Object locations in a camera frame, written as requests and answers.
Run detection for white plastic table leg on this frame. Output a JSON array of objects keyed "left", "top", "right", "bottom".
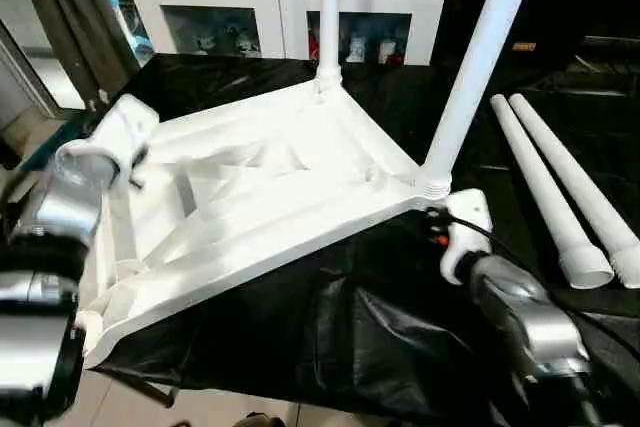
[
  {"left": 508, "top": 93, "right": 640, "bottom": 291},
  {"left": 421, "top": 0, "right": 545, "bottom": 199},
  {"left": 489, "top": 94, "right": 616, "bottom": 291},
  {"left": 314, "top": 0, "right": 345, "bottom": 94}
]

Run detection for white plastic table top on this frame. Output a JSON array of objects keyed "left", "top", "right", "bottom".
[{"left": 74, "top": 78, "right": 452, "bottom": 374}]

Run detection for teal floor mat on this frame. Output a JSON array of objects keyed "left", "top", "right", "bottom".
[{"left": 22, "top": 144, "right": 59, "bottom": 171}]

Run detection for black work mat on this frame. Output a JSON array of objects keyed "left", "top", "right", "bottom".
[{"left": 0, "top": 51, "right": 640, "bottom": 427}]

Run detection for light blue packaged box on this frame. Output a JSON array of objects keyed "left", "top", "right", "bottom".
[{"left": 94, "top": 0, "right": 155, "bottom": 57}]

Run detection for grey curtain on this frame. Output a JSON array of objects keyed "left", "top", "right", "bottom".
[{"left": 12, "top": 0, "right": 142, "bottom": 99}]

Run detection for black fabric bag yellow label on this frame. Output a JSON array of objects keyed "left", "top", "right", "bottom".
[{"left": 449, "top": 0, "right": 640, "bottom": 88}]

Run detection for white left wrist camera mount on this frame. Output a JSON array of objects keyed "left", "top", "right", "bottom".
[{"left": 58, "top": 94, "right": 162, "bottom": 189}]

